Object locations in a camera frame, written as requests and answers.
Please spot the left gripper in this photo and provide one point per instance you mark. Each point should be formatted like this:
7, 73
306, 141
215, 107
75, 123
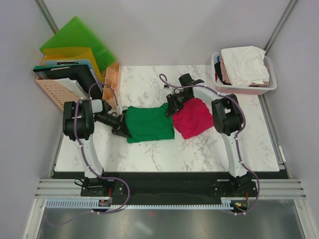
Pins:
121, 129

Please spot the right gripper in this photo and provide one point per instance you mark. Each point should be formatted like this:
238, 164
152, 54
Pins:
173, 107

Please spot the red t shirt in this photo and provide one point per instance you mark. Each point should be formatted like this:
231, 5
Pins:
194, 119

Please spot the green t shirt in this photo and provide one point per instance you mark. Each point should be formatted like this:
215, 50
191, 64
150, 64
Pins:
149, 124

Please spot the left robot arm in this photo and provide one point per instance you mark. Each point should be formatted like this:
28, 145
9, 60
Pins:
79, 125

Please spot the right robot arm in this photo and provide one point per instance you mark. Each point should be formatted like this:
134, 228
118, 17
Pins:
228, 117

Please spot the black t shirt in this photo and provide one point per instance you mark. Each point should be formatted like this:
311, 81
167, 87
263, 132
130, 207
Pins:
217, 68

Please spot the white laundry basket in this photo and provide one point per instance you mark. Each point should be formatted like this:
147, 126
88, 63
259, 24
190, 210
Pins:
243, 90

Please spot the black binder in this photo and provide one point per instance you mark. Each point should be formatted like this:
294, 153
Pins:
79, 76

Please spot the white t shirt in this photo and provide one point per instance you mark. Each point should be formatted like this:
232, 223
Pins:
245, 65

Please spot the yellow plastic folder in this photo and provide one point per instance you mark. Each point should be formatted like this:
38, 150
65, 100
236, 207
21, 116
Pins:
73, 53

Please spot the pink t shirt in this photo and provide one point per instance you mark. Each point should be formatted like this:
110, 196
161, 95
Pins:
225, 79

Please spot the blue clipboard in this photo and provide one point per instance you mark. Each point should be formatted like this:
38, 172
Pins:
52, 62

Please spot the green plastic folder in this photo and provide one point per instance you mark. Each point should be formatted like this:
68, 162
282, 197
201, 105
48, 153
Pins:
76, 33

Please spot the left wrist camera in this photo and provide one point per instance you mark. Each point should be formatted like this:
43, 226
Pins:
121, 109

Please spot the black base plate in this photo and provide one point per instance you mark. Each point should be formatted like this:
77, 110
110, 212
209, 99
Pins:
212, 184

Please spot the white cable duct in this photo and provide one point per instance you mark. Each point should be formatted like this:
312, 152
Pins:
98, 204

